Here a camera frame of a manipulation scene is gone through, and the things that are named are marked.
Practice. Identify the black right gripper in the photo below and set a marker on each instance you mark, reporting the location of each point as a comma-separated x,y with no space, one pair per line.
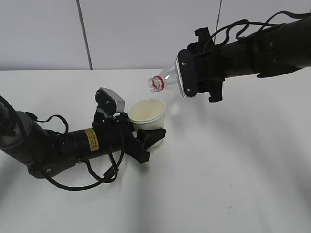
196,68

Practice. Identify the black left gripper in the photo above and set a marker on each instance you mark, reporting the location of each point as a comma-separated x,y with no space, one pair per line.
116,133

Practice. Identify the white paper cup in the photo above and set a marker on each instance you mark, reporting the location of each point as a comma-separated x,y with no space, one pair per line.
148,114

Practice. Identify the clear water bottle red label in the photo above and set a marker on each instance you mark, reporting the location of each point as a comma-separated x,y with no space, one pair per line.
167,79

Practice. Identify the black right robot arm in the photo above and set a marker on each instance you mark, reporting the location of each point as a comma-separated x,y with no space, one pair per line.
280,49

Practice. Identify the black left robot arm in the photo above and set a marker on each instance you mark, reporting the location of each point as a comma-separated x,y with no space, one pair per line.
47,153

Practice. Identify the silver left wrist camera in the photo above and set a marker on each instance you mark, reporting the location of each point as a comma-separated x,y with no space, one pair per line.
109,102

